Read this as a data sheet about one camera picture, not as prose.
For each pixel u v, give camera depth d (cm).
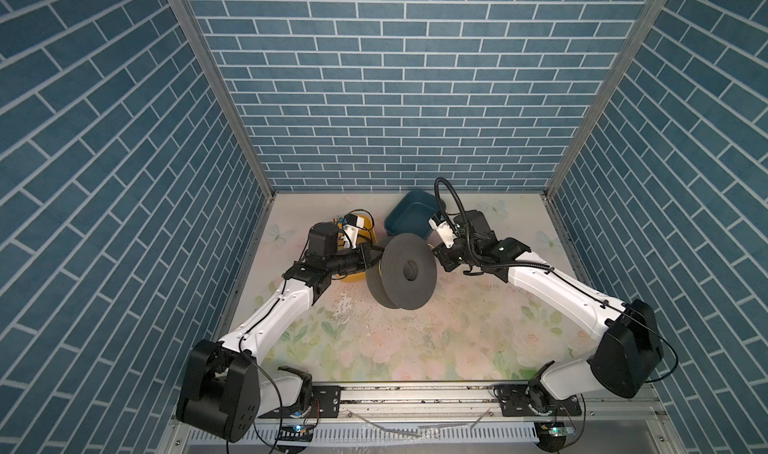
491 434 71
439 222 72
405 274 81
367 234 106
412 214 115
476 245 61
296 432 72
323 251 63
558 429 71
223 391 40
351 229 75
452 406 75
